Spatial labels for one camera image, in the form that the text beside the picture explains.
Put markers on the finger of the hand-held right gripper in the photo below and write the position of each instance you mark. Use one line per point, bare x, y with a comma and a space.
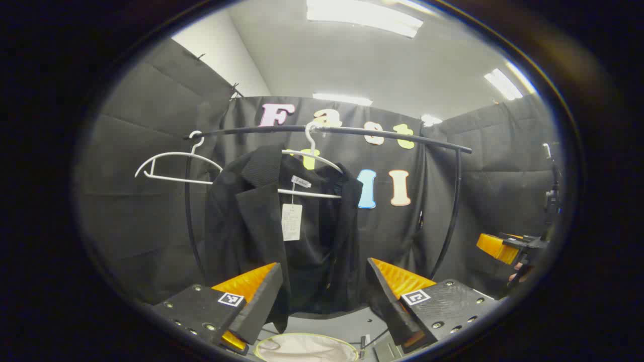
495, 247

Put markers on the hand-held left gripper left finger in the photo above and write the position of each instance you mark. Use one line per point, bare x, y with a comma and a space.
261, 306

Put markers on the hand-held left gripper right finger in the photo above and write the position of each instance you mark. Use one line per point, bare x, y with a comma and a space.
392, 311

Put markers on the beige mesh laundry hamper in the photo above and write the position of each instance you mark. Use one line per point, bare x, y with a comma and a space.
307, 349

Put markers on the black jacket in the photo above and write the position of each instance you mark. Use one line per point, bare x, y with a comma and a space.
241, 226

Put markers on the white plastic hanger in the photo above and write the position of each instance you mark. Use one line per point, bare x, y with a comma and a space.
312, 146
176, 153

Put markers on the black metal clothes rack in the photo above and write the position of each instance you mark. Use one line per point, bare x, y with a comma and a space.
251, 129

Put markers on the grey equipment case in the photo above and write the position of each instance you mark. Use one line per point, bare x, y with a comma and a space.
385, 353

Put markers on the ceiling light panel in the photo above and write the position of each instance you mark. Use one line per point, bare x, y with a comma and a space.
503, 84
362, 17
342, 99

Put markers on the black backdrop cloth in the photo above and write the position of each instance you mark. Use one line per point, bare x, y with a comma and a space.
151, 151

